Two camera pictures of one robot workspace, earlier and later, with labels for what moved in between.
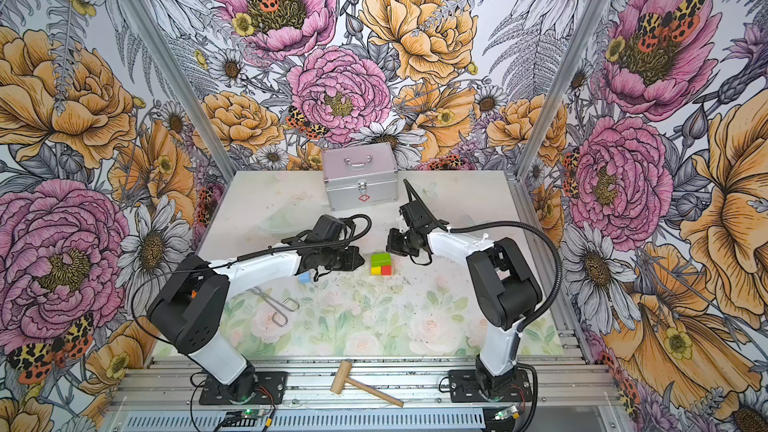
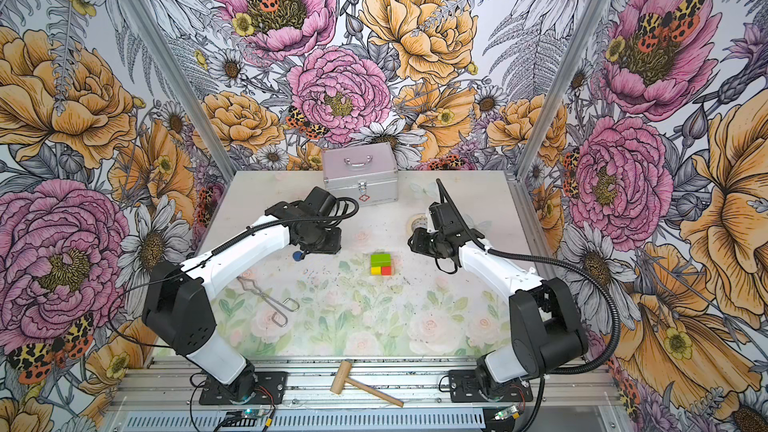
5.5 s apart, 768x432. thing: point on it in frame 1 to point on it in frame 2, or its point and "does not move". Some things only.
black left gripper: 350,265 to 331,248
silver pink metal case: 361,175 does not move
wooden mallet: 341,377 does not move
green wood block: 380,259 does not move
